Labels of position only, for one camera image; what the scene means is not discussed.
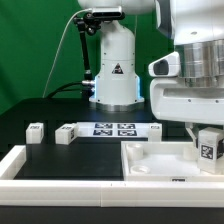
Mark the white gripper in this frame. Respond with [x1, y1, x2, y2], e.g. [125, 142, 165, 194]
[150, 78, 224, 147]

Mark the white square tabletop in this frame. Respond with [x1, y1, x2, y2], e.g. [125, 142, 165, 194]
[121, 141, 224, 182]

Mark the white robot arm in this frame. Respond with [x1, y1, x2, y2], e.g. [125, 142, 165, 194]
[78, 0, 224, 144]

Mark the AprilTag base sheet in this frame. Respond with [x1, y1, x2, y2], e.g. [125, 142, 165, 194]
[78, 122, 149, 138]

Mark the white U-shaped fence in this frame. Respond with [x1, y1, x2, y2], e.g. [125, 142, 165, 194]
[0, 145, 224, 208]

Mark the black cable bundle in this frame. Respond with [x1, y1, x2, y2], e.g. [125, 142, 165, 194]
[46, 82, 88, 99]

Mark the grey rear camera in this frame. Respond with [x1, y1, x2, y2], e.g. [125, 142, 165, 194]
[91, 6, 123, 20]

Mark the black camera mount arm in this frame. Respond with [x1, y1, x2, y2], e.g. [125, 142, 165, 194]
[73, 16, 95, 86]

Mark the white cable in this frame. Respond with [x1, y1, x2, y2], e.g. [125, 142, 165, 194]
[42, 8, 90, 98]

